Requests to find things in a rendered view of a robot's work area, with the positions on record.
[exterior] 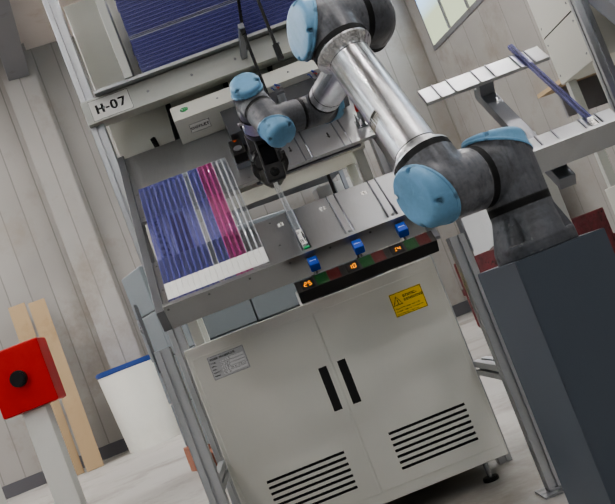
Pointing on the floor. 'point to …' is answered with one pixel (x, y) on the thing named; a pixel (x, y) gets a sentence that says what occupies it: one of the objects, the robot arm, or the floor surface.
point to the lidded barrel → (139, 404)
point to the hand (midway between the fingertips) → (276, 184)
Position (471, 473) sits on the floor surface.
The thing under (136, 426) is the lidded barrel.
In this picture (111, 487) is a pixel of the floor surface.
